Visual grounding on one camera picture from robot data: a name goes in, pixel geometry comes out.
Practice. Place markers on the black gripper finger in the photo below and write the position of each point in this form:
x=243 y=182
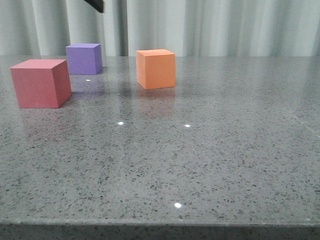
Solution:
x=97 y=5

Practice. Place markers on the orange foam cube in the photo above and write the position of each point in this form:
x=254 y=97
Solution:
x=156 y=68

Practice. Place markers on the purple foam cube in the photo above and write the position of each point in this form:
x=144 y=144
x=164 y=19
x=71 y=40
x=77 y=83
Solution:
x=84 y=58

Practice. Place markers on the pale green curtain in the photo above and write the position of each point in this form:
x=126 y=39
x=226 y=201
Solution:
x=216 y=28

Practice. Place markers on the red foam cube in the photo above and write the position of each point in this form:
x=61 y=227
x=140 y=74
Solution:
x=41 y=83

